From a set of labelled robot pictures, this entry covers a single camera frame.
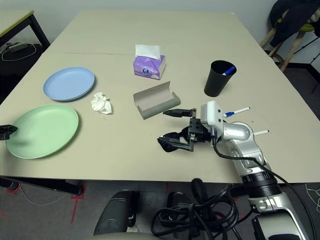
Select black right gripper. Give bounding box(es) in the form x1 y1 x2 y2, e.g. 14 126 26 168
159 107 216 153

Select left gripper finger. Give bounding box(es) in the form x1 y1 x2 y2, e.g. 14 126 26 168
0 124 18 141

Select black sunglasses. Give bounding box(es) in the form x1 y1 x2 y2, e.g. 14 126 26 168
156 124 193 153

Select light green plate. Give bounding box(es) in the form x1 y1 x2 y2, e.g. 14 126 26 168
6 104 80 160

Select grey glasses case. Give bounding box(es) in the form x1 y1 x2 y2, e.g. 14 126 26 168
132 80 181 121

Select white tissue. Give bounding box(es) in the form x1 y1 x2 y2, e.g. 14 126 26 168
90 91 113 115

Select black cup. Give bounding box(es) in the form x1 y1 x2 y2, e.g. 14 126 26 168
203 60 238 98

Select purple tissue pack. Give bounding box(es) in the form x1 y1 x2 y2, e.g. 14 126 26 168
132 44 167 81

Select grey right robot leg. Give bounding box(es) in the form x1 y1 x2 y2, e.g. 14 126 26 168
166 191 201 226

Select grey robot leg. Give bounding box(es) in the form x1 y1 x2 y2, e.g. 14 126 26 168
93 190 140 236
166 191 201 226

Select light blue plate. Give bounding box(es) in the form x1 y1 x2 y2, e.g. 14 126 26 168
42 66 96 102

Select grey power strip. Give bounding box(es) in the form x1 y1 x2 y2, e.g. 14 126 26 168
4 41 28 53

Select grey left robot leg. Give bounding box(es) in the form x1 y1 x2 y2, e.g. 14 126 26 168
93 190 140 236

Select wooden stool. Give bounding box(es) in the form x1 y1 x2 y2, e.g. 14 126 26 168
259 24 305 73

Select black tripod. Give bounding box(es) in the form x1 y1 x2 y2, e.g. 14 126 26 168
292 34 320 94

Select black jacket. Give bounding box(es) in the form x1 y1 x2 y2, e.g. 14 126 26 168
268 0 320 47

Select yellow-green stool cushion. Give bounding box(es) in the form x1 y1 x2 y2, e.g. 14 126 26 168
298 22 315 32

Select beige fabric item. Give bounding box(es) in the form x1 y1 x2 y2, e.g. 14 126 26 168
308 9 320 25

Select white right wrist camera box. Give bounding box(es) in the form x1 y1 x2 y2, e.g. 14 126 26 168
199 100 227 128

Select black table base frame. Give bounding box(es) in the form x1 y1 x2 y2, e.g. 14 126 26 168
0 176 85 196

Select black cable bundle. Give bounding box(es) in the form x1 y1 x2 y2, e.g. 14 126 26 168
149 177 241 237

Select thin white floor wire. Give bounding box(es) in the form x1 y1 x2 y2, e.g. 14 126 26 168
18 183 70 206

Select white floor cable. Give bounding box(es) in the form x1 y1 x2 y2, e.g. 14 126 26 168
1 42 37 62

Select beige side table black frame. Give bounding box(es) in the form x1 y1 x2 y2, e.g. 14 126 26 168
0 9 51 47

